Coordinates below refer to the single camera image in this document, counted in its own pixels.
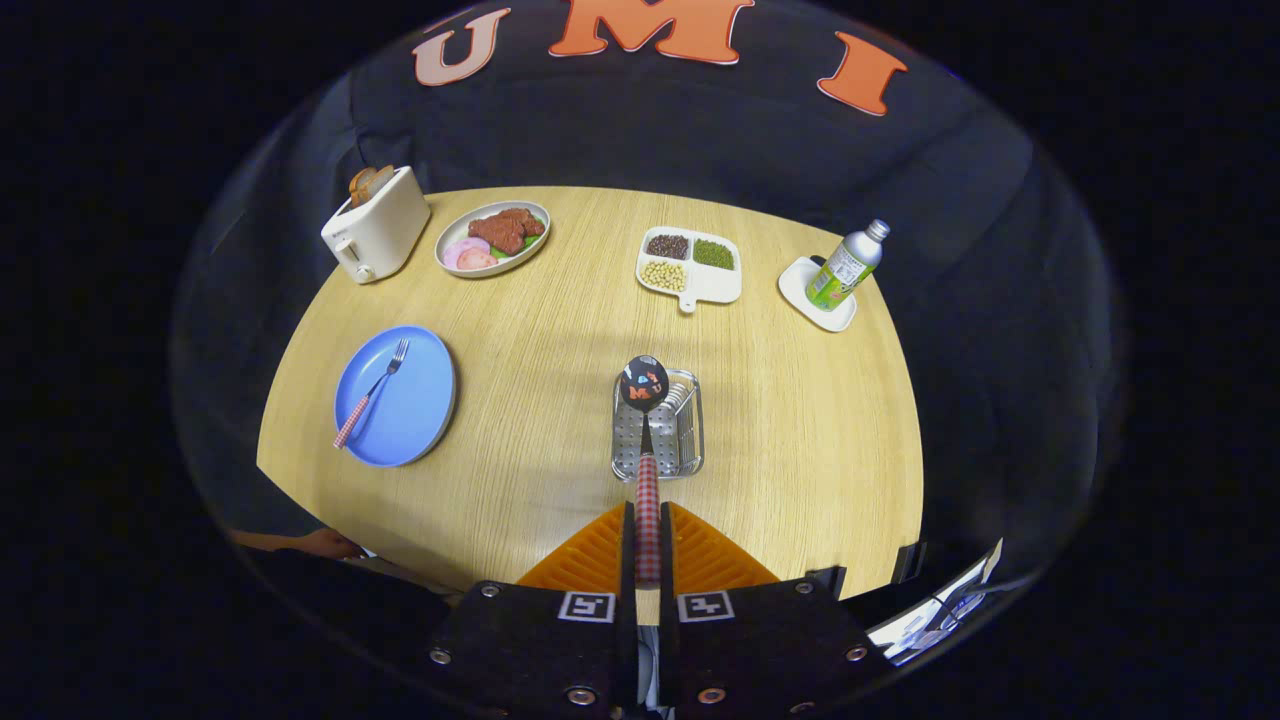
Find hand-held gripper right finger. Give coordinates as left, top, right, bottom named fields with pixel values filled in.
left=655, top=500, right=896, bottom=720

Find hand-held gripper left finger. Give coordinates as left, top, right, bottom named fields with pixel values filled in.
left=425, top=500, right=638, bottom=720

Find spoon with red checked handle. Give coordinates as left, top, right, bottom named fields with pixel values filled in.
left=618, top=355, right=671, bottom=587

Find fork with red checked handle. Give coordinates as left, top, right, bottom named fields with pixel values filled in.
left=333, top=338, right=411, bottom=451

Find metal cutlery basket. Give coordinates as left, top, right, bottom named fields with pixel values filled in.
left=610, top=367, right=706, bottom=483

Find blue round plate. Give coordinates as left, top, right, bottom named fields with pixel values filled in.
left=333, top=325, right=458, bottom=469

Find white divided tray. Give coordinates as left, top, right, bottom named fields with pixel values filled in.
left=636, top=226, right=743, bottom=315

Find small white dish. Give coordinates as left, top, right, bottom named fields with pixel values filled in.
left=778, top=256, right=859, bottom=333

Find white oval plate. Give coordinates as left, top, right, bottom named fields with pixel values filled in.
left=434, top=200, right=552, bottom=279

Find green label metal bottle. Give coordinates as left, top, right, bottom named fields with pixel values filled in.
left=805, top=219, right=891, bottom=312

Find pink ham slices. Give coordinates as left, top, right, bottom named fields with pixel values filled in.
left=443, top=237, right=499, bottom=272

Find brown grilled meat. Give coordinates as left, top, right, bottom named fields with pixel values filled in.
left=467, top=208, right=547, bottom=256

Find white toaster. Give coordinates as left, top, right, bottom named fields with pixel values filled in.
left=320, top=165, right=433, bottom=286

